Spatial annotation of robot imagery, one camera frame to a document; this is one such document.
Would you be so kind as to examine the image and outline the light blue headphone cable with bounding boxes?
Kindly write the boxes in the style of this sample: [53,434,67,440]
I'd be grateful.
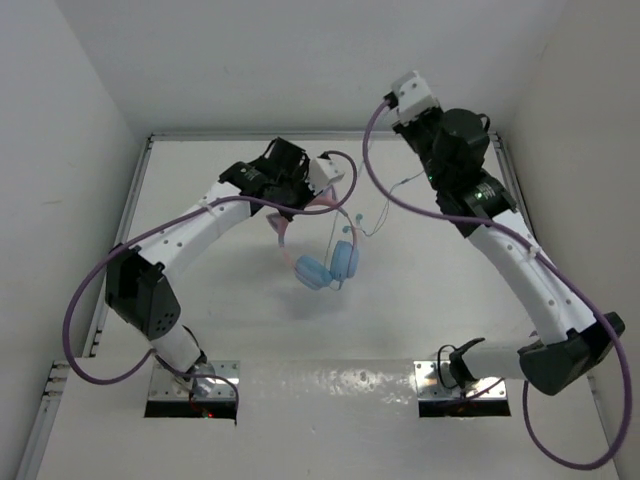
[327,172,426,291]

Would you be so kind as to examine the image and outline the pink blue cat-ear headphones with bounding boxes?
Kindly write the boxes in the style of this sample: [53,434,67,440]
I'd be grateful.
[266,186,359,291]

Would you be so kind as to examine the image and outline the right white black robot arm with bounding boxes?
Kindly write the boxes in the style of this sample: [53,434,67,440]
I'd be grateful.
[393,106,613,396]

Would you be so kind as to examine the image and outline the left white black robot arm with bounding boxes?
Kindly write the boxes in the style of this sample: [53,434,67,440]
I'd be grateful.
[105,138,313,372]

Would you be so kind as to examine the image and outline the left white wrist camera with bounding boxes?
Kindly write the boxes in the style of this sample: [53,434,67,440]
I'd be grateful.
[306,157,345,194]

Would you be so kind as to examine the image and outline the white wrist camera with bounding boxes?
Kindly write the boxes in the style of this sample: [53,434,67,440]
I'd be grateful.
[385,71,440,125]
[306,157,345,194]

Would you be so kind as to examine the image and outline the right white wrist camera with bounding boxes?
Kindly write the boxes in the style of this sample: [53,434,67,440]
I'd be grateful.
[385,71,440,125]

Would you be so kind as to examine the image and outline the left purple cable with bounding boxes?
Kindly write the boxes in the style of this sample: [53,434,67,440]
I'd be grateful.
[60,150,358,416]

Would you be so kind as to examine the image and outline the purple cable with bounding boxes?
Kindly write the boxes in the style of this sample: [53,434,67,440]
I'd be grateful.
[60,150,358,416]
[362,98,632,471]

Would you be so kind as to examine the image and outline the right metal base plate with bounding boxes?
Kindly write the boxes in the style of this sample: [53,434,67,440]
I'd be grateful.
[414,358,507,402]

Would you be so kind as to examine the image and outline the metal base plate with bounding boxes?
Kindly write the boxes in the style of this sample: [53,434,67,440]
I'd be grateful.
[414,358,507,402]
[147,361,239,401]

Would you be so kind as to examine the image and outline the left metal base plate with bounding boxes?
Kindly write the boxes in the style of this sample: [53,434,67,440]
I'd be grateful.
[147,361,239,401]

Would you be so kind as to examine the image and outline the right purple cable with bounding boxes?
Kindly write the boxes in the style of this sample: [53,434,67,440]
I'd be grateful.
[362,98,632,471]

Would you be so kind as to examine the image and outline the aluminium table frame rail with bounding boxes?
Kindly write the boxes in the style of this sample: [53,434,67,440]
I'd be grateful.
[14,130,589,480]

